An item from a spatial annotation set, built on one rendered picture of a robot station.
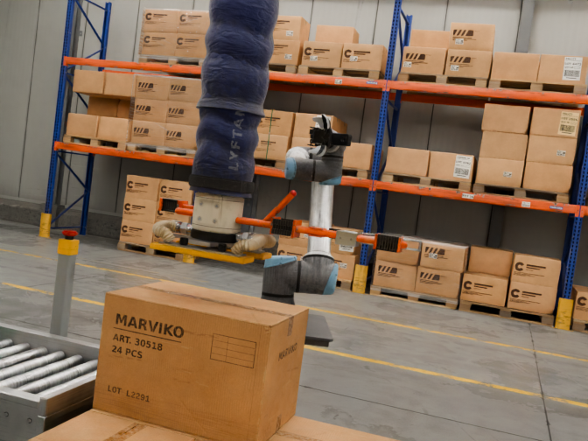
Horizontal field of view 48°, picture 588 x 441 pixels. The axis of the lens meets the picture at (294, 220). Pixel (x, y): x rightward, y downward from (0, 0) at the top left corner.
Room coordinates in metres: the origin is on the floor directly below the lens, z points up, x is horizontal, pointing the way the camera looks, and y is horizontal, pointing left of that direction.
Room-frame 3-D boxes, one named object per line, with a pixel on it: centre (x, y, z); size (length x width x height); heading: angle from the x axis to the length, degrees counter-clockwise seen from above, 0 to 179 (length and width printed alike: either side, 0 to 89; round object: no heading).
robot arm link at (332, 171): (2.71, -0.12, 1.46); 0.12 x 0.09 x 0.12; 91
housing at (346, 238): (2.14, -0.18, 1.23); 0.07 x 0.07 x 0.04; 74
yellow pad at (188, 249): (2.17, 0.29, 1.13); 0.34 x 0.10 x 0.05; 74
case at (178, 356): (2.27, 0.25, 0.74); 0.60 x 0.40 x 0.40; 72
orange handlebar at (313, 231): (2.33, 0.04, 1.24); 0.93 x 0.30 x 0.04; 74
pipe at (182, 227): (2.27, 0.26, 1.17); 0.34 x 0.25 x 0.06; 74
